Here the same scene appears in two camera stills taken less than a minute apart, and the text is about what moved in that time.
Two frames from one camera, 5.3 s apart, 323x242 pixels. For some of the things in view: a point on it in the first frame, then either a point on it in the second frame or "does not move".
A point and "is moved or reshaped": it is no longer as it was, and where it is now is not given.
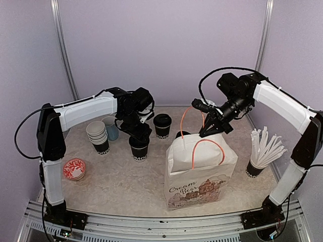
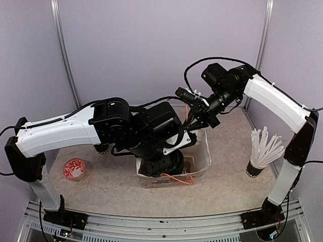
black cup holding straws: [252, 172] does not move
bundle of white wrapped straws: [263, 151] does not move
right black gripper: [220, 120] to [200, 109]
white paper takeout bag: [199, 170] is moved or reshaped
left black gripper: [143, 134] to [157, 169]
